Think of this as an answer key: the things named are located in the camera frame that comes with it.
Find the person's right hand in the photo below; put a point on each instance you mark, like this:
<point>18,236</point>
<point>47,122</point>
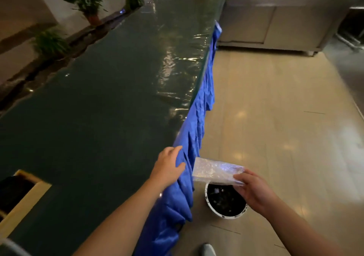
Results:
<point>256,191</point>

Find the person's left hand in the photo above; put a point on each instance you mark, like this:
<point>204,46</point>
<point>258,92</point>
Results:
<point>166,169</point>

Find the person's left thumb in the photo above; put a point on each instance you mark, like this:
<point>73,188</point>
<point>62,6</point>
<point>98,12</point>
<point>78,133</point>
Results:
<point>179,169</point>

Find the person's right thumb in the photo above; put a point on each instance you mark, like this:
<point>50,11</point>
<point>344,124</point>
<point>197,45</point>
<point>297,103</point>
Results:
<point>242,177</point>

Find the clear plastic bag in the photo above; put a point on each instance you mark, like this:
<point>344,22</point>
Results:
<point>214,171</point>

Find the person's right forearm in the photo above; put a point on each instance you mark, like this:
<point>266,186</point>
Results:
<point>301,230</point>

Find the person's left forearm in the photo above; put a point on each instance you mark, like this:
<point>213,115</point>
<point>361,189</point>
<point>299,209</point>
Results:
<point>125,221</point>

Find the blue table skirt cloth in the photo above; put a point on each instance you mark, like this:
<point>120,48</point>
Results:
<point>176,196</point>

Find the black bin liner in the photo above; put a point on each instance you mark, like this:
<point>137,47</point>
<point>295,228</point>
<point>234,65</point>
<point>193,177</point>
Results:
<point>224,201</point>

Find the white round waste bin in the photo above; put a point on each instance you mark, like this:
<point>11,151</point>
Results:
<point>212,207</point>

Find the person's grey shoe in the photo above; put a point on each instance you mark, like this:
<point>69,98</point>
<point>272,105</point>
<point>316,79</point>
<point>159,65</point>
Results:
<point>208,250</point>

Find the clear plastic table cover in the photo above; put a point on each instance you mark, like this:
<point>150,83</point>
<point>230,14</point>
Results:
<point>170,53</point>

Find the stainless steel cabinet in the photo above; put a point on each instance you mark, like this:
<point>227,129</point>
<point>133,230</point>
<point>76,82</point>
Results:
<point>273,22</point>

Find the dark rock planter border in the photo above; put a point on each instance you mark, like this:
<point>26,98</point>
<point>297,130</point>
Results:
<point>42,65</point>

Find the green grass-like plant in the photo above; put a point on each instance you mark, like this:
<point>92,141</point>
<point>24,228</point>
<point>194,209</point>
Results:
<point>49,43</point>

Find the grey round object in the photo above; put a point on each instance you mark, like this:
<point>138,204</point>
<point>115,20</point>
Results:
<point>11,249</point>

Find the broad-leaf plant in terracotta pot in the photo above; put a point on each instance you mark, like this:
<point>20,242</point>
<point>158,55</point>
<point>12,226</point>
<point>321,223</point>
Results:
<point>84,2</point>

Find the metal rack frame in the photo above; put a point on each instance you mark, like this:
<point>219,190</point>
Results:
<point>351,28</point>

